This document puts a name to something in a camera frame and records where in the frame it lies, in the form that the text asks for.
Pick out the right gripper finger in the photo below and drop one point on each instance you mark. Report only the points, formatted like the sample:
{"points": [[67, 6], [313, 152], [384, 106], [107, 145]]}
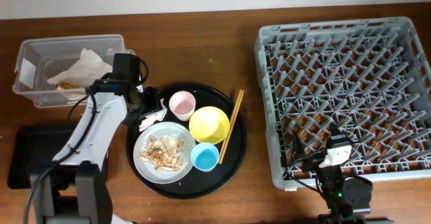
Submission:
{"points": [[298, 152], [335, 132]]}

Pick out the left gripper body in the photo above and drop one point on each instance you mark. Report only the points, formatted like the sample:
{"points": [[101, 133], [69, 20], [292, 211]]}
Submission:
{"points": [[149, 101]]}

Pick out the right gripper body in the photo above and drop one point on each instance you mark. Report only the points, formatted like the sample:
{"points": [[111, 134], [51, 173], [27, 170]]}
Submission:
{"points": [[312, 161]]}

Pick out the pink cup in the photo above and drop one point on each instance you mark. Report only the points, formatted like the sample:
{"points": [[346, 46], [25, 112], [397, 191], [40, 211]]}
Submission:
{"points": [[182, 105]]}

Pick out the yellow bowl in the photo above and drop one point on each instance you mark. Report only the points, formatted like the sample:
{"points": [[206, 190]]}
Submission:
{"points": [[209, 125]]}

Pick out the blue cup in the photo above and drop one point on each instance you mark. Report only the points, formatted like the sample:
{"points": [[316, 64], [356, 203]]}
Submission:
{"points": [[205, 156]]}

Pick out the brown snack wrapper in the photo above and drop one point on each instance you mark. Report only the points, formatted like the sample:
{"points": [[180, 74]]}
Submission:
{"points": [[64, 86]]}

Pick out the white napkin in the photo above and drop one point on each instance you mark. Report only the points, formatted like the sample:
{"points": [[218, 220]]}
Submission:
{"points": [[152, 118]]}

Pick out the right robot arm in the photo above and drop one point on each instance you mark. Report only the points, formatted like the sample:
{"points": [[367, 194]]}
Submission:
{"points": [[347, 197]]}

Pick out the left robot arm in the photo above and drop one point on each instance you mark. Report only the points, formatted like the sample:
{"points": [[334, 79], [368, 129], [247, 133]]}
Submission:
{"points": [[72, 189]]}

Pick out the grey dishwasher rack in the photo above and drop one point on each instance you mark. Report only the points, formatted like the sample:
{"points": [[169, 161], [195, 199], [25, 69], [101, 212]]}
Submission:
{"points": [[370, 77]]}

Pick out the food scraps with rice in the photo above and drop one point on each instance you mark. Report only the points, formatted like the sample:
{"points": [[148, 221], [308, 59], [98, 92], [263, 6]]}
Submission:
{"points": [[165, 153]]}

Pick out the round black serving tray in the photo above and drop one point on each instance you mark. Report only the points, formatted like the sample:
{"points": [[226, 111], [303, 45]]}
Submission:
{"points": [[196, 183]]}

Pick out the grey plate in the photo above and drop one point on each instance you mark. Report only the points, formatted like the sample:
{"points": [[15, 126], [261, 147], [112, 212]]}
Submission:
{"points": [[146, 170]]}

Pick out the clear plastic bin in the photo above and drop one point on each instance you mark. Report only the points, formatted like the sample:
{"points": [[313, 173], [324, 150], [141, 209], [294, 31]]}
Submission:
{"points": [[40, 59]]}

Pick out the black rectangular tray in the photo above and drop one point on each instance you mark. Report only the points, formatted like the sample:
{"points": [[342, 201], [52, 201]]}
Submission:
{"points": [[35, 146]]}

